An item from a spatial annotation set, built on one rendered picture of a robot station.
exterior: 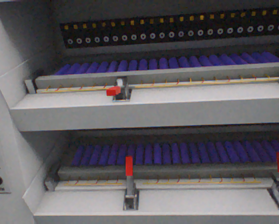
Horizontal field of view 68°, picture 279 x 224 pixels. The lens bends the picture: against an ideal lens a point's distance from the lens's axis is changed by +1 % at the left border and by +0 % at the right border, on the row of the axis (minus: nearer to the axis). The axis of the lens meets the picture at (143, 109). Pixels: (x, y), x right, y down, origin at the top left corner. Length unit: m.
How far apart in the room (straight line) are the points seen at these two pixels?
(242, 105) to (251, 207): 0.19
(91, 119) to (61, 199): 0.19
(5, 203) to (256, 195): 0.46
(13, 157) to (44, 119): 0.09
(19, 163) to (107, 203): 0.17
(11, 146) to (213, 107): 0.33
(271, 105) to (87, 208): 0.36
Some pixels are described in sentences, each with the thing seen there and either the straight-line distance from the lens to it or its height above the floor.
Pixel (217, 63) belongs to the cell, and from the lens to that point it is 0.41.
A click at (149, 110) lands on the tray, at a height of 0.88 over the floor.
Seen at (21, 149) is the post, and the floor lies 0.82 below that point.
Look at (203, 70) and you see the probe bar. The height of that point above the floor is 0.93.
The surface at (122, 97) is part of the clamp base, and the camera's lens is 0.33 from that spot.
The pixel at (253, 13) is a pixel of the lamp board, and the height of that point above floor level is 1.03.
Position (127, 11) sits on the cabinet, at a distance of 0.52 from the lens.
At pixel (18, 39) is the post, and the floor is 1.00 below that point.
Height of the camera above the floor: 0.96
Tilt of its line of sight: 14 degrees down
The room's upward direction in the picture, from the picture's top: 3 degrees counter-clockwise
